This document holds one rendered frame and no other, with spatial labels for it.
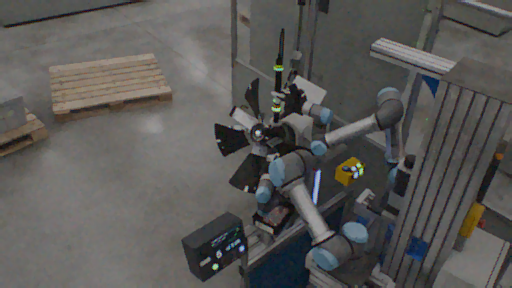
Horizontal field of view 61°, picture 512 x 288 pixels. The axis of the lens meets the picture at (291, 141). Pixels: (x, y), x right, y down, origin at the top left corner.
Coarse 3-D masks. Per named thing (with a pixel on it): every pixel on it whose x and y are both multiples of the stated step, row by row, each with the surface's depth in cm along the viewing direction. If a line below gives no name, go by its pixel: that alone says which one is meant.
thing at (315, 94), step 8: (296, 80) 284; (304, 80) 281; (304, 88) 280; (312, 88) 277; (320, 88) 274; (312, 96) 275; (320, 96) 272; (280, 112) 285; (288, 120) 280; (296, 120) 277; (304, 120) 274; (304, 128) 273
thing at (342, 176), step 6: (348, 162) 263; (354, 162) 263; (342, 168) 258; (360, 168) 260; (336, 174) 261; (342, 174) 257; (348, 174) 254; (354, 174) 257; (360, 174) 264; (342, 180) 259; (348, 180) 256; (354, 180) 261
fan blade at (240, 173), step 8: (248, 160) 258; (256, 160) 258; (240, 168) 257; (248, 168) 257; (256, 168) 258; (232, 176) 258; (240, 176) 257; (248, 176) 257; (256, 176) 258; (232, 184) 258; (240, 184) 257; (248, 184) 257; (256, 184) 258
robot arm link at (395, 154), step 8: (392, 88) 218; (384, 96) 214; (392, 96) 211; (400, 96) 217; (392, 128) 223; (400, 128) 225; (392, 136) 226; (400, 136) 227; (392, 144) 229; (400, 144) 230; (392, 152) 232; (400, 152) 233; (392, 160) 235; (400, 160) 234
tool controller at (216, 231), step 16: (208, 224) 196; (224, 224) 194; (240, 224) 196; (192, 240) 187; (208, 240) 186; (224, 240) 192; (240, 240) 199; (192, 256) 186; (208, 256) 188; (224, 256) 194; (240, 256) 202; (192, 272) 194; (208, 272) 190
